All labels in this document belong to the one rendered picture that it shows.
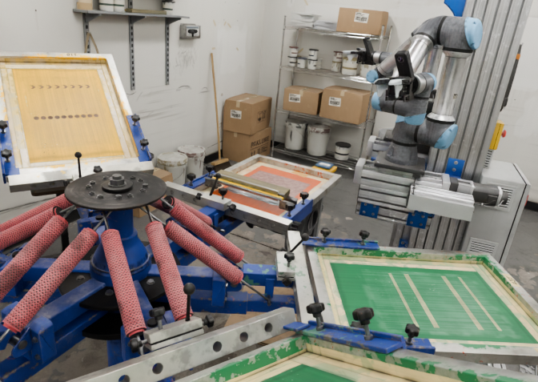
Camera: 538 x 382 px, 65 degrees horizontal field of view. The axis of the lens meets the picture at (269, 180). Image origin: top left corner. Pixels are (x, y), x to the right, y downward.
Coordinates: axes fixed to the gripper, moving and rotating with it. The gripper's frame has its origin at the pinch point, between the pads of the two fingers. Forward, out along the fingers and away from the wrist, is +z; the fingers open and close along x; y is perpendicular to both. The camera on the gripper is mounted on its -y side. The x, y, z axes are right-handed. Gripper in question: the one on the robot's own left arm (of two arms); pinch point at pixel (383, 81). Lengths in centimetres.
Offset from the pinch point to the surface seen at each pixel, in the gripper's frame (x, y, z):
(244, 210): 58, 56, 10
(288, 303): 15, 74, 30
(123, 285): 24, 47, 84
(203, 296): 35, 71, 51
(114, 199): 43, 31, 74
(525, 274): -8, 171, -250
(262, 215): 49, 57, 7
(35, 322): 41, 57, 101
